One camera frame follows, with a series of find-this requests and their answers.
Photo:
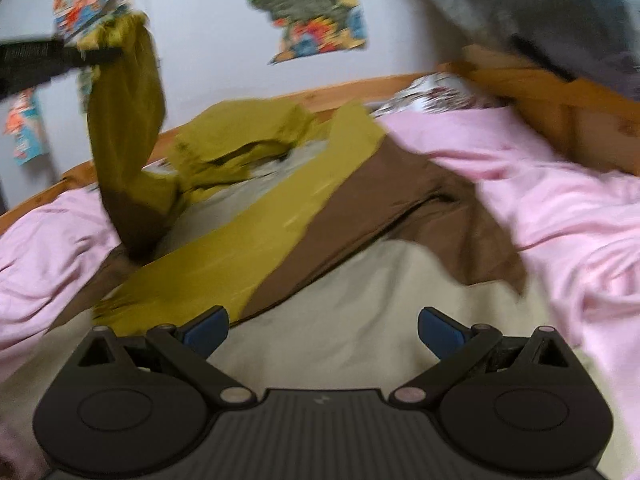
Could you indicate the wooden bed frame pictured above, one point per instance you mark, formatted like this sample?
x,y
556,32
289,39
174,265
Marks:
x,y
575,115

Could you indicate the floral pillow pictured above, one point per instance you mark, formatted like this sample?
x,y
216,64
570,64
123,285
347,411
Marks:
x,y
440,92

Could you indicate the pink blanket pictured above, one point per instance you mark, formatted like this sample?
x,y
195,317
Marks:
x,y
565,210

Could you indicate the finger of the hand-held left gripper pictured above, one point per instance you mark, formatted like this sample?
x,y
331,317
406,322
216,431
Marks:
x,y
97,56

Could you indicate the grey cloth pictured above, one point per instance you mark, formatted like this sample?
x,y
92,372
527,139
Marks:
x,y
545,5

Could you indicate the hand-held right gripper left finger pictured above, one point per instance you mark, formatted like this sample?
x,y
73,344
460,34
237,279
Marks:
x,y
207,332

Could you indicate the olive brown beige garment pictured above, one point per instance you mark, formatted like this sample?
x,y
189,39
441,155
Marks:
x,y
250,245

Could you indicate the colourful wall poster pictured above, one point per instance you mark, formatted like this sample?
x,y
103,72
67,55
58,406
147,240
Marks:
x,y
25,127
82,5
310,10

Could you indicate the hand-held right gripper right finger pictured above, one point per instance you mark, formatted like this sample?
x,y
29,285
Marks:
x,y
440,335

